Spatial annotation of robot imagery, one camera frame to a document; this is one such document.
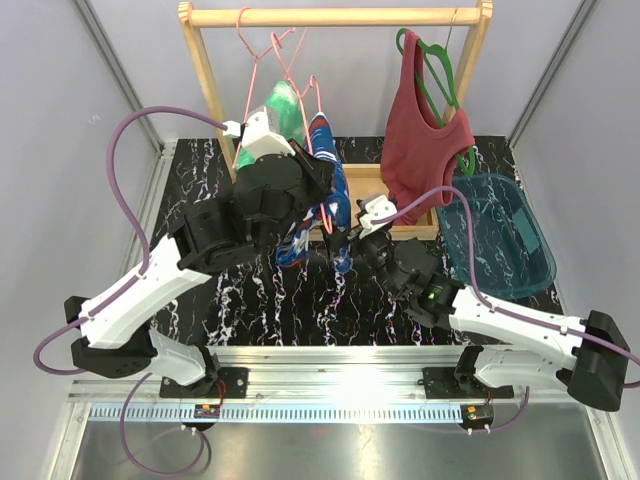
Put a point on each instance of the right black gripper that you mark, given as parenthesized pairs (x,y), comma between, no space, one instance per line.
(336,241)

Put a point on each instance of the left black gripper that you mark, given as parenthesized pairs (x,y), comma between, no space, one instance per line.
(318,171)

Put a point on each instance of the blue red white trousers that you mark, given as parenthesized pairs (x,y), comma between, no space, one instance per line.
(335,210)

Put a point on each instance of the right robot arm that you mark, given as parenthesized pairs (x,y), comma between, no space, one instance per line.
(587,357)

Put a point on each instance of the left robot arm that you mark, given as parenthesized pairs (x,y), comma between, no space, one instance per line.
(266,200)

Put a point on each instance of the green tie-dye trousers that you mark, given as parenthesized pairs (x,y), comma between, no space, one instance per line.
(283,99)

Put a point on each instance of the green plastic hanger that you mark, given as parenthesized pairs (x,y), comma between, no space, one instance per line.
(438,86)

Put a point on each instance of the wooden clothes rack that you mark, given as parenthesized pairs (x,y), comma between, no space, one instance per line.
(363,179)

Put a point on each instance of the maroon tank top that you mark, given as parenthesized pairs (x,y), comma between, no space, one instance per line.
(419,153)

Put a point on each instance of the teal transparent plastic basin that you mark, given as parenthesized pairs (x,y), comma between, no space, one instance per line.
(511,256)

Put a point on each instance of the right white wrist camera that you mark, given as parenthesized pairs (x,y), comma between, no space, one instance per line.
(375,213)

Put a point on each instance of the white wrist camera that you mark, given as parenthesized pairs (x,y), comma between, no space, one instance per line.
(375,213)
(260,133)

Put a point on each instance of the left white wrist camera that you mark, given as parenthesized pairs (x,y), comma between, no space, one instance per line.
(260,133)

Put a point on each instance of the aluminium mounting rail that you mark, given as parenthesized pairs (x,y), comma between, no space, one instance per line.
(348,385)

